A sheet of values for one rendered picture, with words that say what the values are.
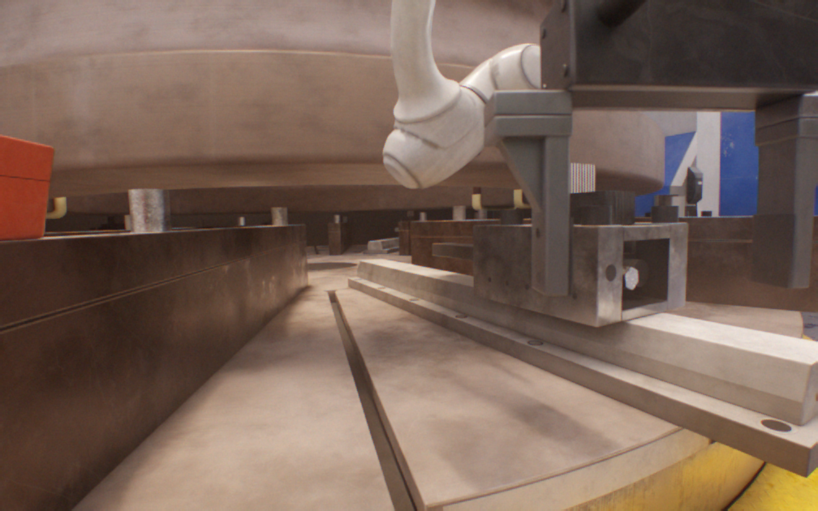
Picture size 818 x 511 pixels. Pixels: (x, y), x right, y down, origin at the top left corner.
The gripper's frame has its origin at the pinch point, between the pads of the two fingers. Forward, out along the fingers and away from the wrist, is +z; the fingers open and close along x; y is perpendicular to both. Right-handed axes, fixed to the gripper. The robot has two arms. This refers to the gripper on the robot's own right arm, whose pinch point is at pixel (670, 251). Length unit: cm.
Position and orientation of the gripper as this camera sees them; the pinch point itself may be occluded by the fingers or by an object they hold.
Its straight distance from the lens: 25.4
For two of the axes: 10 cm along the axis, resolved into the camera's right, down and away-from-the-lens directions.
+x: 10.0, -0.2, -0.1
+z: 0.2, 10.0, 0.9
